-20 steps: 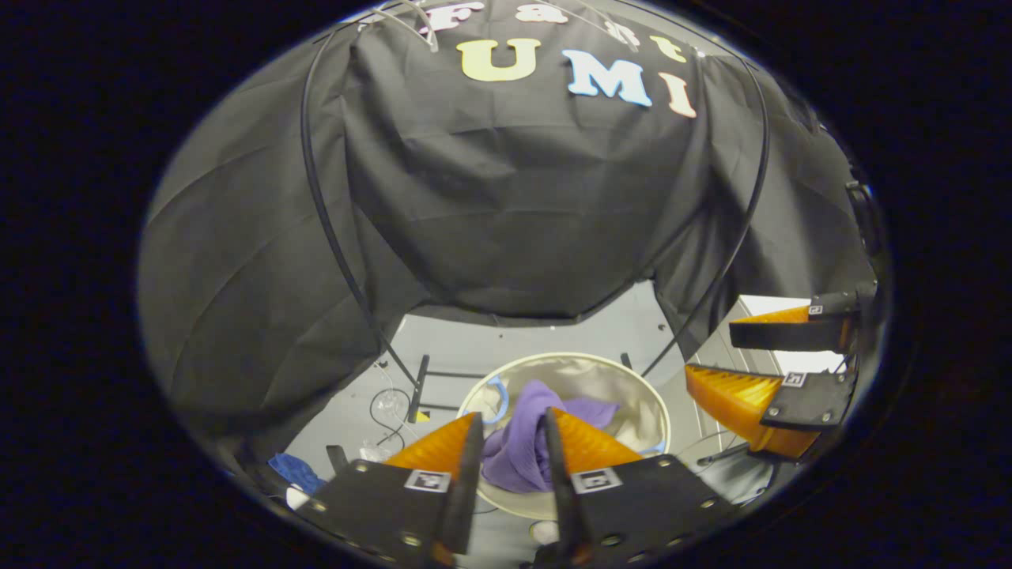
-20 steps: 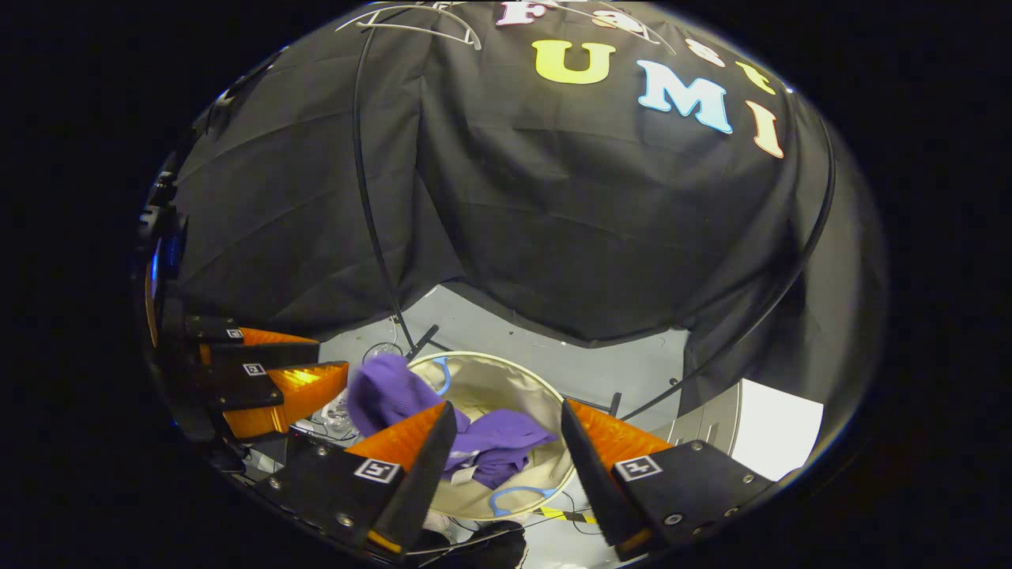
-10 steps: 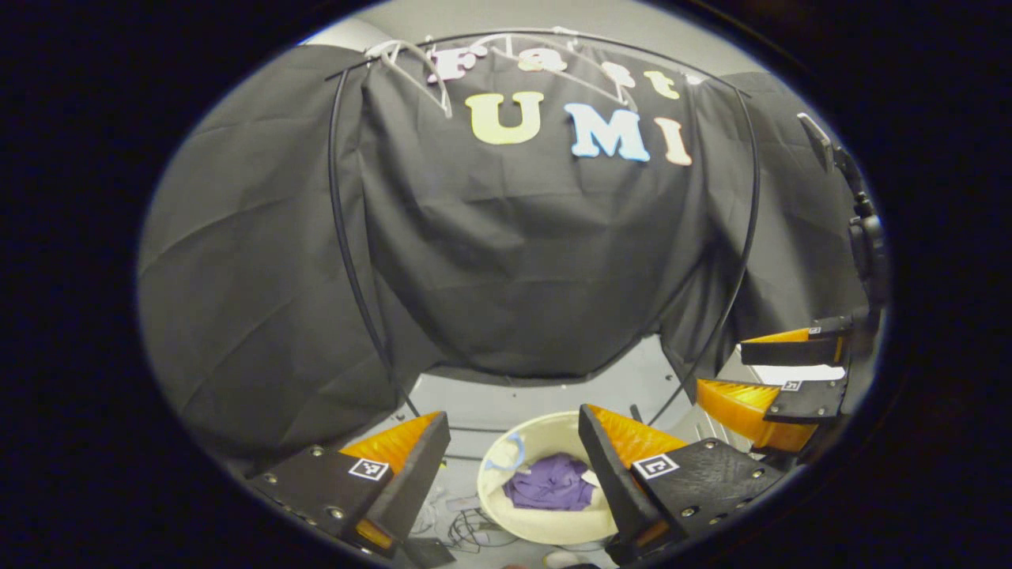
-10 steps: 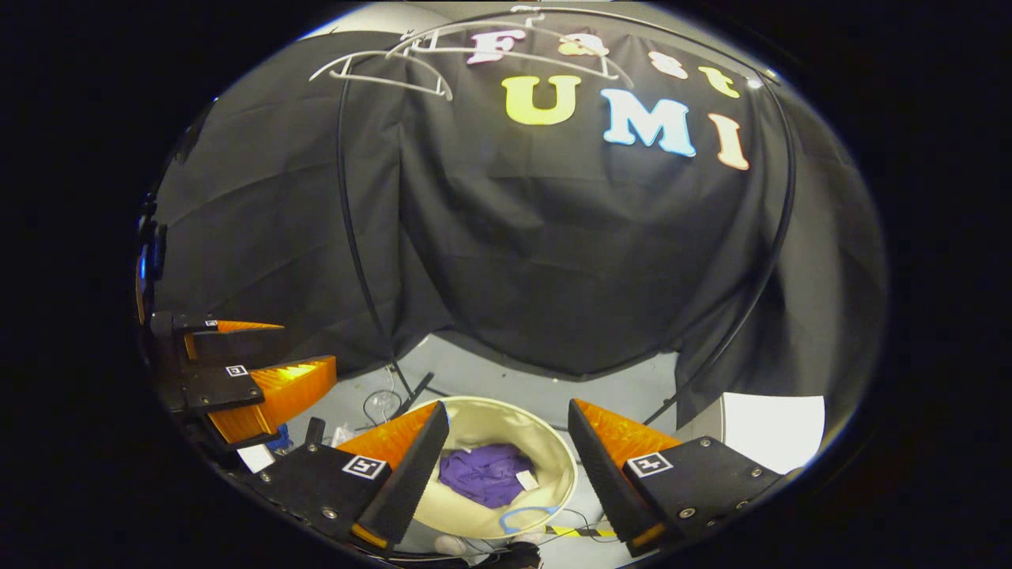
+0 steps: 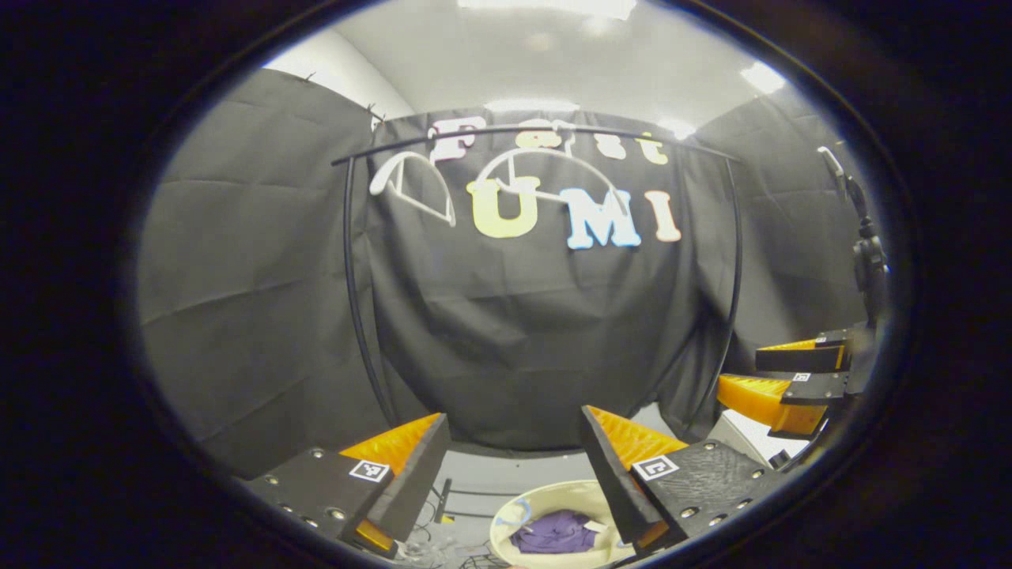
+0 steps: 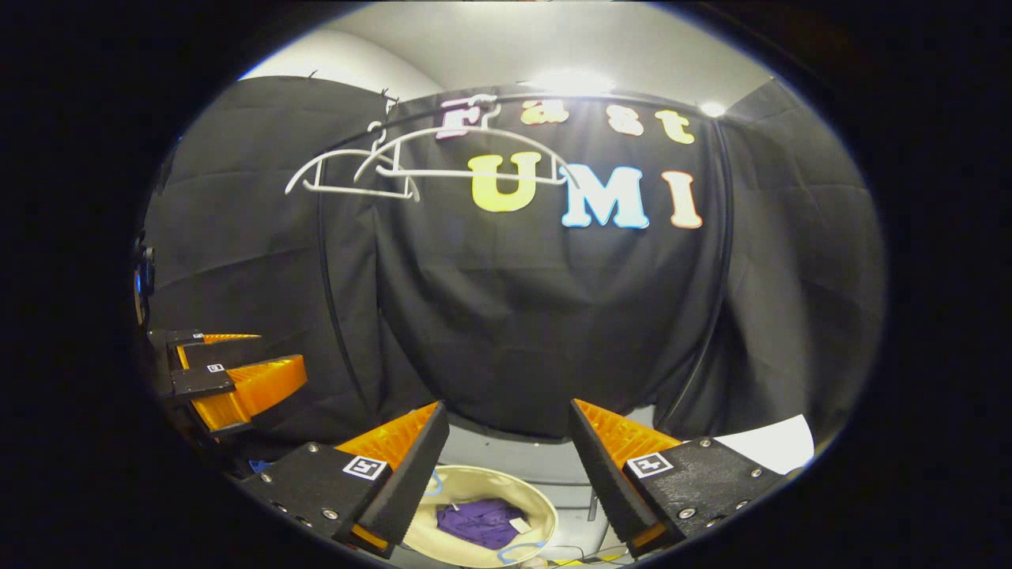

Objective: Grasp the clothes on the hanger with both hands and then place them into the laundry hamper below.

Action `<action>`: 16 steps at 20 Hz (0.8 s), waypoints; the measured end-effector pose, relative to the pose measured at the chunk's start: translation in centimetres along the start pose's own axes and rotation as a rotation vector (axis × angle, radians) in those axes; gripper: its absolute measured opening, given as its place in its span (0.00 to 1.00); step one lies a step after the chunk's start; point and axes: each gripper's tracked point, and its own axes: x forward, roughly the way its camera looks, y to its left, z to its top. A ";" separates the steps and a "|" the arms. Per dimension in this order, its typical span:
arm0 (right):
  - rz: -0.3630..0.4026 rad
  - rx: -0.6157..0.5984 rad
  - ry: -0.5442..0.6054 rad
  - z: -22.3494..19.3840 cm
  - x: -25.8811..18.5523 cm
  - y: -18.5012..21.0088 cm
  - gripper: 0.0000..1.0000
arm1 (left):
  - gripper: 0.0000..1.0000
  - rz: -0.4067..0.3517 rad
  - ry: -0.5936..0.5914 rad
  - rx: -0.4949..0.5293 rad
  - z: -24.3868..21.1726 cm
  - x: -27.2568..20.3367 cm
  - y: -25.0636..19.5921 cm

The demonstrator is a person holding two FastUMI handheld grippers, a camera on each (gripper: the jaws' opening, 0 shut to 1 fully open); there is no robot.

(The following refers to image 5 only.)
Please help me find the beige laundry hamper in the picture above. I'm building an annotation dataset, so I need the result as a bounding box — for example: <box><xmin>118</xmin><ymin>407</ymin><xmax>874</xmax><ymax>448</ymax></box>
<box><xmin>489</xmin><ymin>480</ymin><xmax>637</xmax><ymax>568</ymax></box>

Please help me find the white plastic clothes hanger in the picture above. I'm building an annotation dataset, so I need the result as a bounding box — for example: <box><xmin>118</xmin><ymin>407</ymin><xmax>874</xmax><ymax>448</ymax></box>
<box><xmin>474</xmin><ymin>120</ymin><xmax>633</xmax><ymax>218</ymax></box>
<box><xmin>369</xmin><ymin>150</ymin><xmax>458</xmax><ymax>228</ymax></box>

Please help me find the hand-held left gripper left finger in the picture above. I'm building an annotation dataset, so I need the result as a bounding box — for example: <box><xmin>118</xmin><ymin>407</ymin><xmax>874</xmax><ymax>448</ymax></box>
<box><xmin>241</xmin><ymin>413</ymin><xmax>451</xmax><ymax>560</ymax></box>

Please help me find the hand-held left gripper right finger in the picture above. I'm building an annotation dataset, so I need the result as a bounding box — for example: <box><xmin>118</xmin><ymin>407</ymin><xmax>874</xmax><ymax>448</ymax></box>
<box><xmin>581</xmin><ymin>405</ymin><xmax>791</xmax><ymax>556</ymax></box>

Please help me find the purple corduroy jacket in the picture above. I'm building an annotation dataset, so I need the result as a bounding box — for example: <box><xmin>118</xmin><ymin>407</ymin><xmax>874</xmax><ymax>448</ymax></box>
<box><xmin>510</xmin><ymin>510</ymin><xmax>599</xmax><ymax>554</ymax></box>

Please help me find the white flat panel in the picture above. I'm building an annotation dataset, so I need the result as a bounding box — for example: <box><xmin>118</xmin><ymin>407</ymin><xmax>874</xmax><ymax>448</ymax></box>
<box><xmin>706</xmin><ymin>409</ymin><xmax>811</xmax><ymax>469</ymax></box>

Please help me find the large ceiling light panel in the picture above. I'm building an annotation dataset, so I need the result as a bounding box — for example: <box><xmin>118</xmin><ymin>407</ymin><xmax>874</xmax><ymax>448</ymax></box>
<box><xmin>457</xmin><ymin>0</ymin><xmax>637</xmax><ymax>21</ymax></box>

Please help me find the black backdrop cloth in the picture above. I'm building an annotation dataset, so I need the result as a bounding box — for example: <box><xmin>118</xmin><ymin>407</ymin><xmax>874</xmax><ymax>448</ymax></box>
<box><xmin>138</xmin><ymin>67</ymin><xmax>886</xmax><ymax>479</ymax></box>

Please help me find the black metal clothes rack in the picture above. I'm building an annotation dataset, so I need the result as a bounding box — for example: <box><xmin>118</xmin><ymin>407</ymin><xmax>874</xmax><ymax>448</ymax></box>
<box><xmin>332</xmin><ymin>122</ymin><xmax>744</xmax><ymax>522</ymax></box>

